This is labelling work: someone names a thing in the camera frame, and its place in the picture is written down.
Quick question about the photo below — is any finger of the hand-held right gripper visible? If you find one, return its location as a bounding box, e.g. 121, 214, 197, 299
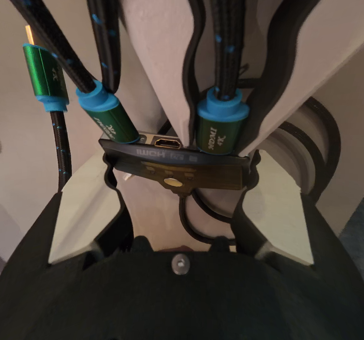
118, 0, 206, 149
239, 0, 364, 159

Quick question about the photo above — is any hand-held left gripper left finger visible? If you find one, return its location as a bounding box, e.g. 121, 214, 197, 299
48, 154, 134, 265

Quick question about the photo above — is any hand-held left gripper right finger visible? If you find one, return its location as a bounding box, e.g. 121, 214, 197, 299
232, 150, 315, 267

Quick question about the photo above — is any thin black USB cable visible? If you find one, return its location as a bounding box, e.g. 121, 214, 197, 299
178, 96, 342, 245

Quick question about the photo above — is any black hdmi switch box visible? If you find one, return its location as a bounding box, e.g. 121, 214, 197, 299
98, 131, 251, 194

